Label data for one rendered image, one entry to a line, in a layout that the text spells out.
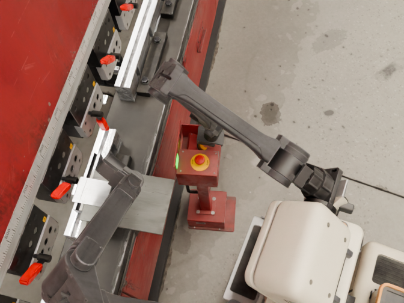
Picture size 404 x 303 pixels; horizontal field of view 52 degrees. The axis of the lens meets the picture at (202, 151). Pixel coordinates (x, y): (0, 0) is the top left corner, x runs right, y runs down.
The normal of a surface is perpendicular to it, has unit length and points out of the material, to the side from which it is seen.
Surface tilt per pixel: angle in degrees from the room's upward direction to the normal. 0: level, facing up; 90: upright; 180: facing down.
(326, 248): 47
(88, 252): 58
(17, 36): 90
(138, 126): 0
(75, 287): 32
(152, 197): 0
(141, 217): 0
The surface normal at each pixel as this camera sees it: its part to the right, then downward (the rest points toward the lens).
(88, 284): 0.63, -0.73
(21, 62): 0.98, 0.15
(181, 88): 0.10, 0.09
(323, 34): -0.05, -0.44
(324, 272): 0.64, -0.05
